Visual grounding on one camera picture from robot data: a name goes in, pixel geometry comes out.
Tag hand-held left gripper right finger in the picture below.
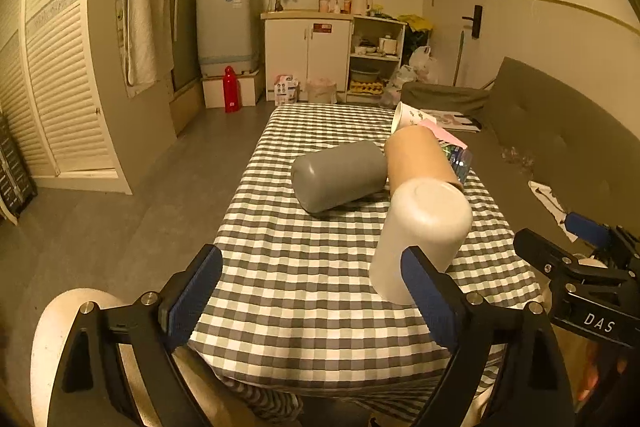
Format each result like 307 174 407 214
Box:
400 246 576 427

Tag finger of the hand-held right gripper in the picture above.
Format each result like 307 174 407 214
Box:
566 213 640 269
514 228 632 289

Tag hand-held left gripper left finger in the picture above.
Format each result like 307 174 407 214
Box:
47 244 223 427

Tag white plastic cup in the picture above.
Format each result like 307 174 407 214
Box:
370 178 473 306

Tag tan plastic cup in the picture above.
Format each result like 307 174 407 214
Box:
384 127 466 195

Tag grey plastic cup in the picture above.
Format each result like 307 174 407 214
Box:
291 140 388 215

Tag printed paper cup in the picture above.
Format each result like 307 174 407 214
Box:
391 102 439 134

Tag person's right hand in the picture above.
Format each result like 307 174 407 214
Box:
555 327 640 414

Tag grey sofa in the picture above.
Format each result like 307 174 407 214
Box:
400 56 640 358

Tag grey checkered tablecloth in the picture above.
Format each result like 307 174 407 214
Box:
187 103 543 423

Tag white round stool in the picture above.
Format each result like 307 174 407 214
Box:
31 288 201 427

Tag pink paper sheet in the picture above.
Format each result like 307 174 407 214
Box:
417 119 467 148

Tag open magazine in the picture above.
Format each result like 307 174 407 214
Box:
421 109 484 134

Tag grey cushion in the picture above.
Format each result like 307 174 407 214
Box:
401 80 491 120

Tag red bottle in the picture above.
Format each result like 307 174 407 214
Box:
223 66 241 113

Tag white washing machine base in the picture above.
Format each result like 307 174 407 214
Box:
201 69 265 109

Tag black stacked crates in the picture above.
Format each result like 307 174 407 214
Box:
0 111 39 224

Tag clear plastic bag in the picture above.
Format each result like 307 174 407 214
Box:
381 67 417 108

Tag white plastic bag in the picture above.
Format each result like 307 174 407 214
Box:
407 46 439 83

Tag tissue paper pack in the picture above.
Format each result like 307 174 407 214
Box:
273 74 301 106

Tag white louvred wardrobe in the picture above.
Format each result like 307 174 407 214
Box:
0 0 177 196

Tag yellow cloth bundle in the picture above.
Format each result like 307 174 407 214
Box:
398 13 435 33

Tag white kitchen cabinet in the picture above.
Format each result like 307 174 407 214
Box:
260 9 407 104

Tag grey washing machine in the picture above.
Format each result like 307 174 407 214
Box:
196 0 261 78

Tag white hanging towel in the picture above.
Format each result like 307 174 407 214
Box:
116 0 172 98

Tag mop handle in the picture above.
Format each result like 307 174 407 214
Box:
453 31 467 86

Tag black door handle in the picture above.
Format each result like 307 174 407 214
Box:
462 5 484 39

